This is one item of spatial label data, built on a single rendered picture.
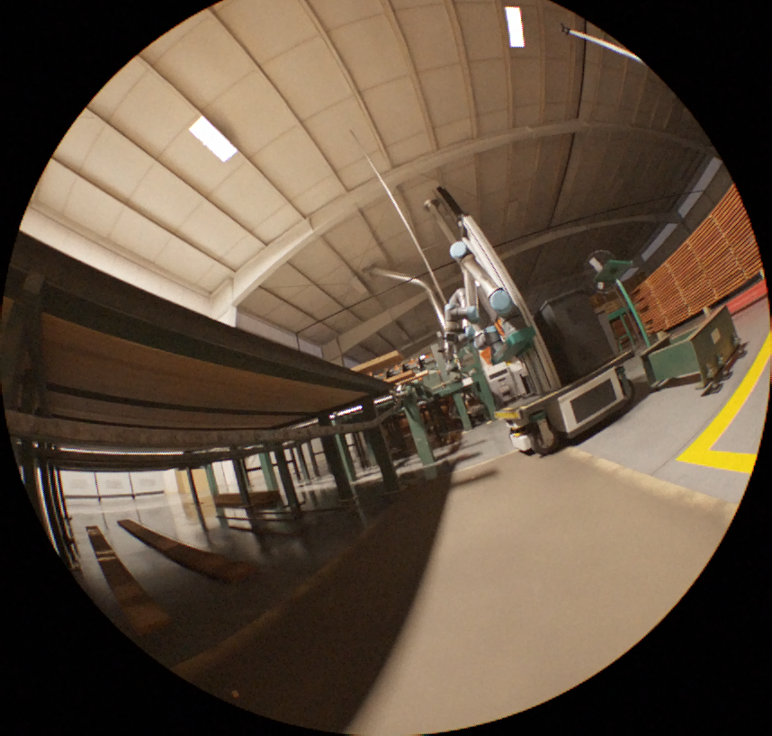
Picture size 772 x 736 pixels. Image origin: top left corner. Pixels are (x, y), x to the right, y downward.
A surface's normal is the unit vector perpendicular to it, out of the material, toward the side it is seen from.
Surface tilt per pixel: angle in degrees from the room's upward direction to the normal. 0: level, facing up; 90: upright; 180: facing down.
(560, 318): 90
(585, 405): 90
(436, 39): 172
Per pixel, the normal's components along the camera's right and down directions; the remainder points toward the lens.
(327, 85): 0.43, 0.83
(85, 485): 0.91, -0.36
